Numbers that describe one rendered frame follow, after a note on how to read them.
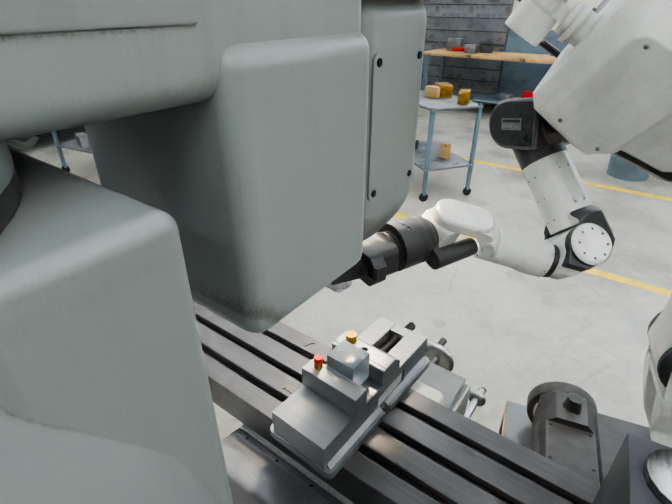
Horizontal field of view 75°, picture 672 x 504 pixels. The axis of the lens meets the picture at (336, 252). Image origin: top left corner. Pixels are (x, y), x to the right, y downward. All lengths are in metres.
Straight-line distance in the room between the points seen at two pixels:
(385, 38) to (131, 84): 0.31
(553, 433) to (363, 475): 0.73
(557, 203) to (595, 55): 0.28
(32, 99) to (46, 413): 0.15
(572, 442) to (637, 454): 0.71
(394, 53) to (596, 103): 0.38
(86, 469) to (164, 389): 0.06
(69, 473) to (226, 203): 0.20
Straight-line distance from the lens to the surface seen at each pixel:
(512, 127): 0.96
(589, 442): 1.46
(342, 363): 0.81
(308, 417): 0.82
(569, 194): 0.94
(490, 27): 8.39
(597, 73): 0.79
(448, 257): 0.80
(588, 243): 0.91
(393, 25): 0.54
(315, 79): 0.39
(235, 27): 0.34
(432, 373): 1.29
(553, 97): 0.85
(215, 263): 0.41
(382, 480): 0.83
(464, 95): 4.12
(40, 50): 0.28
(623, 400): 2.55
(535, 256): 0.88
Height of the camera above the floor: 1.62
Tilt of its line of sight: 30 degrees down
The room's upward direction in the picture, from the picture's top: straight up
